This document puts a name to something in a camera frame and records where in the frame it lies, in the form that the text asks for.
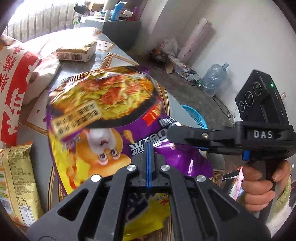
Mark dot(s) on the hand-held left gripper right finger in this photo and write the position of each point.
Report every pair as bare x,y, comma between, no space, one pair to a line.
156,162

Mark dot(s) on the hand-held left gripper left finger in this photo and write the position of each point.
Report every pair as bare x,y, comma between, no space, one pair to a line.
143,162

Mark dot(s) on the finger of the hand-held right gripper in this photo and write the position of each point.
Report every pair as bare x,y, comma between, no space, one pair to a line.
196,135
219,148

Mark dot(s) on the blue plastic mesh basket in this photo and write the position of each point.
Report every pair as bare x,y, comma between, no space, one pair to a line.
196,115

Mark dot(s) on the purple snack bag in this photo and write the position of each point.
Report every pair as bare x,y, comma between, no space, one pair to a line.
104,97

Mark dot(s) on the yellow snack packet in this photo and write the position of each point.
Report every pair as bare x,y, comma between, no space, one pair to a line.
20,180

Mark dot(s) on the small cardboard box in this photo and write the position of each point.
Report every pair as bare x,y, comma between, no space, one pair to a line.
76,52

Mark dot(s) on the red white snack bag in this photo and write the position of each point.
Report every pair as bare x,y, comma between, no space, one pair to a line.
16,88

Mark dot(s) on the person's right hand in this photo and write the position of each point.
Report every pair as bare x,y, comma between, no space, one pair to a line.
256,194

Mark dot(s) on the blue water jug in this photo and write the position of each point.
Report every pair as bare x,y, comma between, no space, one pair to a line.
215,78

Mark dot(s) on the paper and plastic scraps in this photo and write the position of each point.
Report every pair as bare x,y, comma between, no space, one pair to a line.
180,67

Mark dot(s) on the dark snack box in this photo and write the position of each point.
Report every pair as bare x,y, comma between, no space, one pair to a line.
159,55

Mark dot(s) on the white plastic bag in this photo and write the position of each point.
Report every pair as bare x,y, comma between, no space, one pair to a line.
170,46

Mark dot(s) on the pink wallpaper roll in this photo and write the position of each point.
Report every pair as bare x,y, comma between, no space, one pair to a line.
196,39

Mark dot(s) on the grey cabinet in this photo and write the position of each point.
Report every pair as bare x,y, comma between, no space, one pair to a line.
122,32

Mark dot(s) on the pink bottle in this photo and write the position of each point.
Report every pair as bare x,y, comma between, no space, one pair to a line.
136,11

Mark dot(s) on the blue detergent bottle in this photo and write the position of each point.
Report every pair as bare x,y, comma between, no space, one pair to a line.
115,12

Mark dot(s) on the small white bottle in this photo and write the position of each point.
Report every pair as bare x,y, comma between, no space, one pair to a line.
107,15

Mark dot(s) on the metal window railing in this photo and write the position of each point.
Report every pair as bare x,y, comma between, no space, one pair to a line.
46,20

